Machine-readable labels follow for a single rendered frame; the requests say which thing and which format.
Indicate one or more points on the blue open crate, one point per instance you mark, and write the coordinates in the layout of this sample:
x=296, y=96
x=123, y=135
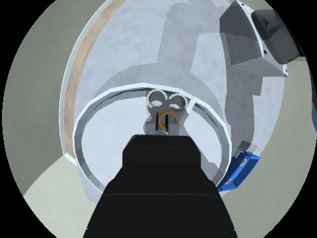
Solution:
x=236, y=172

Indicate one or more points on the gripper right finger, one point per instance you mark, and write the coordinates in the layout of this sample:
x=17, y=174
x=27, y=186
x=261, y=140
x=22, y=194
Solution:
x=173, y=127

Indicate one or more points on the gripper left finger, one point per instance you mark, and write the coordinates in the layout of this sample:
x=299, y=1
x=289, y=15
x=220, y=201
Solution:
x=152, y=126

